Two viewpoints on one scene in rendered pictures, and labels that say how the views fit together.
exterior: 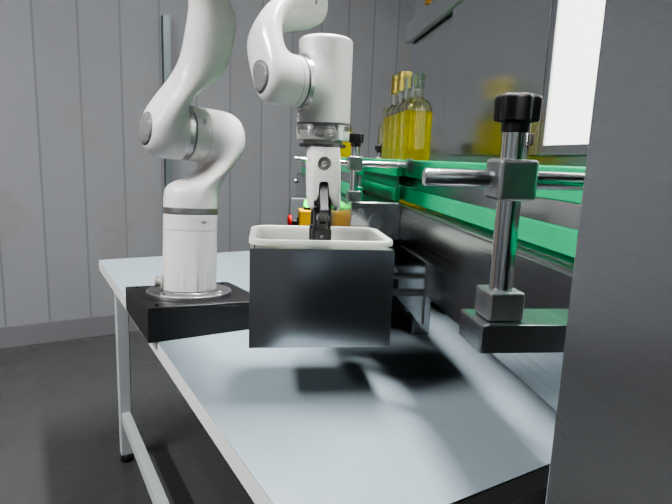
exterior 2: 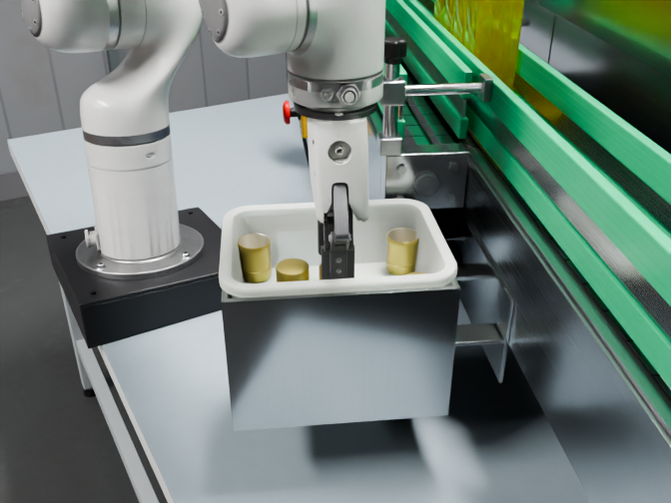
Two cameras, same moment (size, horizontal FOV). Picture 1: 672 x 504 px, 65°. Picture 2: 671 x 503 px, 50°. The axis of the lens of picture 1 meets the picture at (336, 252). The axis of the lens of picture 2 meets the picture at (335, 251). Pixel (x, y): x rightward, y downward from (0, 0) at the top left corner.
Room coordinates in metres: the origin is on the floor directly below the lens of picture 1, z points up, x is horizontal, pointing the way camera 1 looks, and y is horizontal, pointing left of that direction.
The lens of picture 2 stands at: (0.23, 0.01, 1.36)
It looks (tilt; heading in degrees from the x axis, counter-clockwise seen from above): 30 degrees down; 2
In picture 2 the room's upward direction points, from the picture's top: straight up
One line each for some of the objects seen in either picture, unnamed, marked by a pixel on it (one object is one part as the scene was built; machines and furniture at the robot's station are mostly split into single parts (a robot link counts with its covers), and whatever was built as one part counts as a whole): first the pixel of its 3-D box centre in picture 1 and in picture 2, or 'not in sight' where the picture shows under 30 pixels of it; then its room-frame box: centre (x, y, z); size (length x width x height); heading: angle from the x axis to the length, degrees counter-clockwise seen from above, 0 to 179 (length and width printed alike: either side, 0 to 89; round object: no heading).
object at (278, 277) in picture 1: (332, 285); (358, 310); (0.87, 0.00, 0.92); 0.27 x 0.17 x 0.15; 98
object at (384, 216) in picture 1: (374, 220); (423, 178); (1.00, -0.07, 1.02); 0.09 x 0.04 x 0.07; 98
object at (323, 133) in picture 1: (323, 134); (335, 85); (0.86, 0.03, 1.17); 0.09 x 0.08 x 0.03; 6
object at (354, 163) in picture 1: (367, 168); (412, 97); (0.99, -0.05, 1.12); 0.17 x 0.03 x 0.12; 98
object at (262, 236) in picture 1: (317, 258); (333, 274); (0.87, 0.03, 0.97); 0.22 x 0.17 x 0.09; 98
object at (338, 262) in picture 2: (321, 234); (338, 257); (0.82, 0.02, 1.02); 0.03 x 0.03 x 0.07; 6
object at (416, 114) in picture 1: (414, 149); (492, 28); (1.15, -0.16, 1.16); 0.06 x 0.06 x 0.21; 7
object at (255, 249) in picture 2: not in sight; (255, 257); (0.91, 0.12, 0.96); 0.04 x 0.04 x 0.04
